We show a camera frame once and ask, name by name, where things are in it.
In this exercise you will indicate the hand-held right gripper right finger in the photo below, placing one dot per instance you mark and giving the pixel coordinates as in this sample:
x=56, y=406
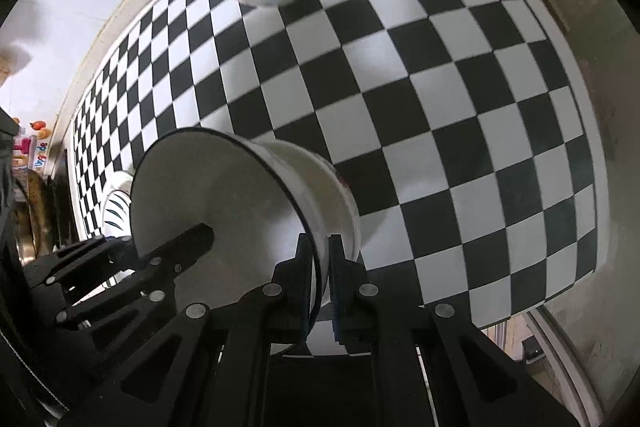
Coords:
x=340, y=292

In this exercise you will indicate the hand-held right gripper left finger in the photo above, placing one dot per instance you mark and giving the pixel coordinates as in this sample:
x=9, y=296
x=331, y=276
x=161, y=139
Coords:
x=306, y=272

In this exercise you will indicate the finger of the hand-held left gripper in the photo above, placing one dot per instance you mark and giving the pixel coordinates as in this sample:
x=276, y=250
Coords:
x=80, y=259
x=175, y=252

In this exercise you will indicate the dark-rimmed white bowl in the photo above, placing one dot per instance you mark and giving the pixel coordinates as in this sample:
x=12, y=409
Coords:
x=225, y=197

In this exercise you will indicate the striped rim plate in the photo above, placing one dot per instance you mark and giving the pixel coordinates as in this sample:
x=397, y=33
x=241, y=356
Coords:
x=116, y=207

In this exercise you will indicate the black frying pan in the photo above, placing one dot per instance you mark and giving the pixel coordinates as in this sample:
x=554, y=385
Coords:
x=35, y=212

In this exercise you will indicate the black and white checkered cloth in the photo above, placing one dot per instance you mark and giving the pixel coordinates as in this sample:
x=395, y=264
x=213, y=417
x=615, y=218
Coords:
x=400, y=107

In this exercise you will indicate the colourful wall stickers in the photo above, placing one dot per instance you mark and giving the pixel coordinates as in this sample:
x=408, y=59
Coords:
x=32, y=147

